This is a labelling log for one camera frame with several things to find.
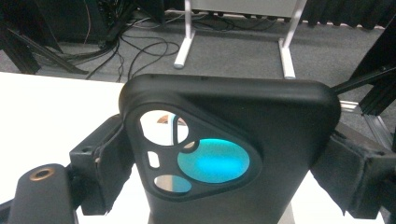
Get black floor cable loop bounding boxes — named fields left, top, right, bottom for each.
left=126, top=35, right=181, bottom=81

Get white metal stand frame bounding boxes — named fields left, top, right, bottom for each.
left=173, top=0, right=308, bottom=80

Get black metal stand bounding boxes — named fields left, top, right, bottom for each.
left=331, top=13, right=396, bottom=117

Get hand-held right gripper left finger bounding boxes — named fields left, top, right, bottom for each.
left=68, top=114, right=136, bottom=217

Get black phone case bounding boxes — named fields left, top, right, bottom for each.
left=118, top=73, right=342, bottom=224

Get white plastic bin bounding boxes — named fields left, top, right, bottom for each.
left=139, top=109, right=297, bottom=224

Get black cables on floor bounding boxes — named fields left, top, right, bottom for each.
left=0, top=22, right=91, bottom=77

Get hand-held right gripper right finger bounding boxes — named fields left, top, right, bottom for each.
left=310, top=122, right=396, bottom=220

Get aluminium floor rail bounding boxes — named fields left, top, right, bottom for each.
left=338, top=98, right=396, bottom=152

